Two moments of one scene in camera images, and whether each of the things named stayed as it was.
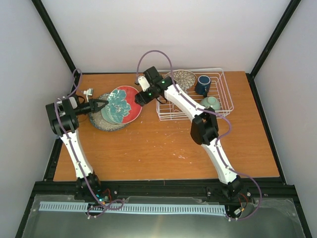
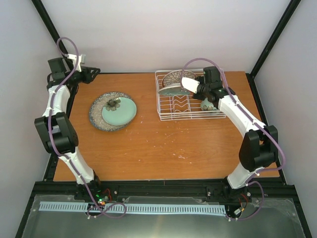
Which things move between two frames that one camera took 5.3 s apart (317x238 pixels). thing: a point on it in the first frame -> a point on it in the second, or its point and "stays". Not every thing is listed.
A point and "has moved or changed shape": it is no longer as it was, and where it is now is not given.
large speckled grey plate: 97,120 stays
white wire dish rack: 206,87 stays
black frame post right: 290,10 stays
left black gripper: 96,108 -> 87,78
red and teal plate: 122,107 has moved or changed shape
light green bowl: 211,101 stays
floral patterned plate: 185,79 stays
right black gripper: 140,98 -> 198,97
